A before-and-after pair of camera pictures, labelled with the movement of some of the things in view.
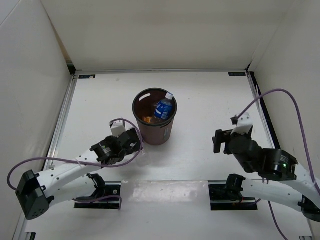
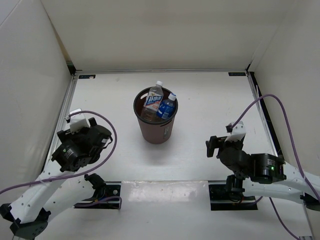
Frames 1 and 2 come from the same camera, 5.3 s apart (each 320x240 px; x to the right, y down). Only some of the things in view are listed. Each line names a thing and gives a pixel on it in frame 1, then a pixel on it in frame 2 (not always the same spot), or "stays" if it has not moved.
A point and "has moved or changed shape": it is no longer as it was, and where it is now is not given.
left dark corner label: [86, 76] stays
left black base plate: [111, 188] stays
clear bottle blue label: [163, 108] has moved or changed shape
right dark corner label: [236, 74] stays
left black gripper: [137, 147] -> [92, 121]
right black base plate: [220, 200] stays
